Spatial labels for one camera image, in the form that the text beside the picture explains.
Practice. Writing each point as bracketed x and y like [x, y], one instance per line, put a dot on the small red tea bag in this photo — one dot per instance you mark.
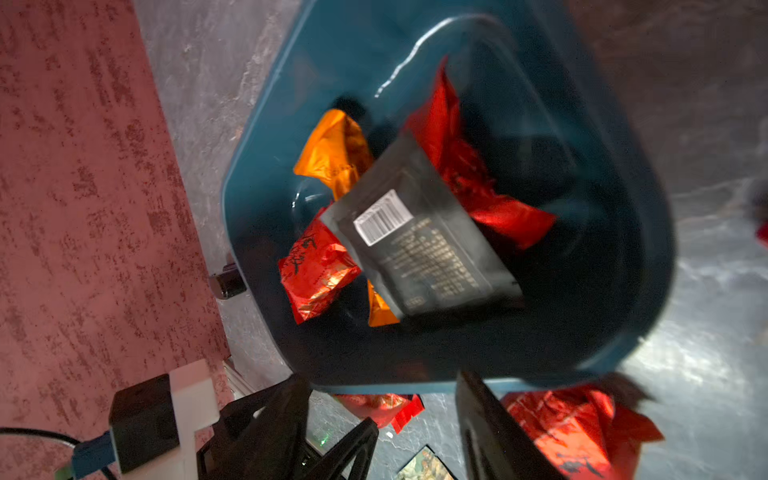
[315, 271]

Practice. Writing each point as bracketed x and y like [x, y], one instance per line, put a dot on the teal plastic storage box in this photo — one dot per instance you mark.
[540, 115]

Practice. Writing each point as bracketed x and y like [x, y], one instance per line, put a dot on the orange foil tea bag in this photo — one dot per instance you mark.
[336, 153]

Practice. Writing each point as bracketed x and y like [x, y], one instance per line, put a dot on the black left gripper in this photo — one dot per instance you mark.
[264, 436]

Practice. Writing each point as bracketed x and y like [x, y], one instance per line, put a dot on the red foil tea bag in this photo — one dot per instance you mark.
[437, 127]
[583, 431]
[385, 410]

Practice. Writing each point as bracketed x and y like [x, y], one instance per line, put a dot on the black yellow tea pouch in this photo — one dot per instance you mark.
[416, 244]
[424, 465]

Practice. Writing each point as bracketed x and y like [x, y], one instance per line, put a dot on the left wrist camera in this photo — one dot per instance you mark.
[153, 429]

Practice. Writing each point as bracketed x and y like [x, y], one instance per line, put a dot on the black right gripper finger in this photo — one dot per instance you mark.
[494, 445]

